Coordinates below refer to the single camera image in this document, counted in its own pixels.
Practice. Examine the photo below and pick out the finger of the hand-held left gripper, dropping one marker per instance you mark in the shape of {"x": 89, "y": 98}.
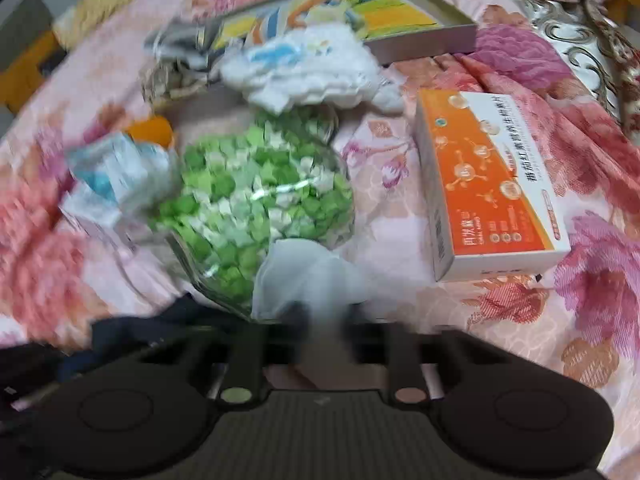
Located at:
{"x": 150, "y": 325}

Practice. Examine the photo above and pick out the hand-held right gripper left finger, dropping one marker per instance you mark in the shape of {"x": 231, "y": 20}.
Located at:
{"x": 295, "y": 330}

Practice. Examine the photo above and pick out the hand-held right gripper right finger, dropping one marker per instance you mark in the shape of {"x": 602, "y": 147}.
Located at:
{"x": 357, "y": 330}

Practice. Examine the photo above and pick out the white towel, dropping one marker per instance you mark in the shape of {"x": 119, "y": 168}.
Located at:
{"x": 300, "y": 270}

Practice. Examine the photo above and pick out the grey cloth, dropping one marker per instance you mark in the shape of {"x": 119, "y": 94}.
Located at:
{"x": 175, "y": 42}

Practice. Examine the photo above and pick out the shallow grey cartoon-print box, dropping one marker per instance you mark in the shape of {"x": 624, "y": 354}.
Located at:
{"x": 425, "y": 42}

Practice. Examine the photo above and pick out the striped colourful cloth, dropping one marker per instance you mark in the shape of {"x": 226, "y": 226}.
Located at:
{"x": 270, "y": 25}

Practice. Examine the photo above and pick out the small white carton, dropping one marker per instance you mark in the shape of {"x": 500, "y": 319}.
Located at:
{"x": 90, "y": 222}

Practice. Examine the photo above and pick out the pink floral bed sheet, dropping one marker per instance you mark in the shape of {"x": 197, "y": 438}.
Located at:
{"x": 395, "y": 205}

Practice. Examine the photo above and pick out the bag of green paper stars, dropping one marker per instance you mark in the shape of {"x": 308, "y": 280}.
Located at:
{"x": 240, "y": 185}

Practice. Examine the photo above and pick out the blue white mask packet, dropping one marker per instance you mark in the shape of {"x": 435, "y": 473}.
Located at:
{"x": 115, "y": 170}

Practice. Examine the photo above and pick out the orange and white carton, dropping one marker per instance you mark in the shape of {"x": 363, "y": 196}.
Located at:
{"x": 480, "y": 170}

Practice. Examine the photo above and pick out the white quilted cloth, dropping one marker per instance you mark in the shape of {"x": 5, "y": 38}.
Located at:
{"x": 300, "y": 80}

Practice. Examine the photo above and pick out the gold patterned brocade cloth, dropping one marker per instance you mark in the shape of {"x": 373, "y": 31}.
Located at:
{"x": 575, "y": 45}

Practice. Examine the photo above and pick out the wooden bed frame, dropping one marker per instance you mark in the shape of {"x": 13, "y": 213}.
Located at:
{"x": 25, "y": 75}

